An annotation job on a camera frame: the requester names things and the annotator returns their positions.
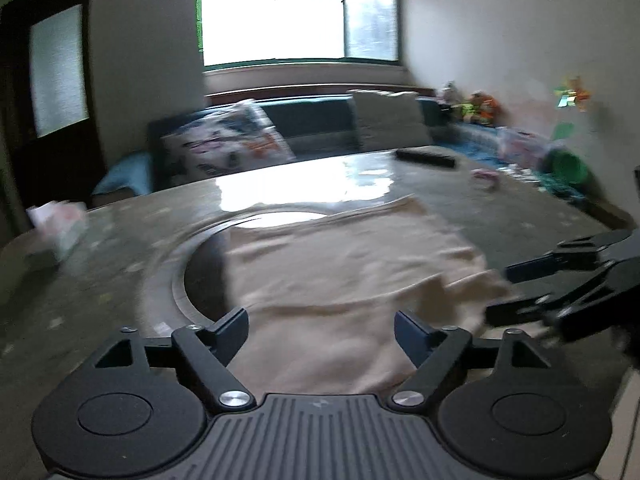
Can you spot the round table turntable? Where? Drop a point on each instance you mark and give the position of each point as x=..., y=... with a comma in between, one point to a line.
x=161, y=280

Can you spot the black remote control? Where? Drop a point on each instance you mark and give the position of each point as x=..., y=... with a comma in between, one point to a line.
x=425, y=157

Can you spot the small pink item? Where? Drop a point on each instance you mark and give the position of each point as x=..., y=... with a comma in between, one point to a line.
x=486, y=176

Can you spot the colourful pinwheel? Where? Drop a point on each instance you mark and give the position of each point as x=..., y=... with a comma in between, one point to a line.
x=574, y=94

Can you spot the grey stuffed toy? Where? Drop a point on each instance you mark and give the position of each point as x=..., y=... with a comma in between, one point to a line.
x=450, y=92

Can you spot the dark wooden door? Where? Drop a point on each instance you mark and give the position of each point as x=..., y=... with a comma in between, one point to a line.
x=47, y=110

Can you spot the white tissue packet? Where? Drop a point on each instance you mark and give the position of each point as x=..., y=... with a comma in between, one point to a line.
x=57, y=232

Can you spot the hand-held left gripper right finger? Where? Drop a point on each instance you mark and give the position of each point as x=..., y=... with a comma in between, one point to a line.
x=409, y=329

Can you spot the green framed window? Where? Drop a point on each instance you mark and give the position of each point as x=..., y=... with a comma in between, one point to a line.
x=280, y=17

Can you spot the beige cloth garment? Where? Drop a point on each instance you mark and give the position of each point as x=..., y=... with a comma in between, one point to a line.
x=340, y=280

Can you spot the teal sofa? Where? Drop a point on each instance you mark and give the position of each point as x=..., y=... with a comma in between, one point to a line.
x=320, y=117

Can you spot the printed white pillow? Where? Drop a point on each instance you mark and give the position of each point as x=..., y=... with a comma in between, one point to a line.
x=225, y=142

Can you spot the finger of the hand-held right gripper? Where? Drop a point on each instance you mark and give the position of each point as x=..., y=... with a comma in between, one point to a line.
x=530, y=266
x=515, y=310

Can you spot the printed plastic bag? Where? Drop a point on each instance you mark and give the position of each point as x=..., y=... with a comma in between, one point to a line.
x=522, y=146

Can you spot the grey striped cushion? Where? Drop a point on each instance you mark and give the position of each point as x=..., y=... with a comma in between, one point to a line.
x=387, y=120

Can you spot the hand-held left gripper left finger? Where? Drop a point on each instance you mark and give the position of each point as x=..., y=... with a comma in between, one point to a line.
x=233, y=328

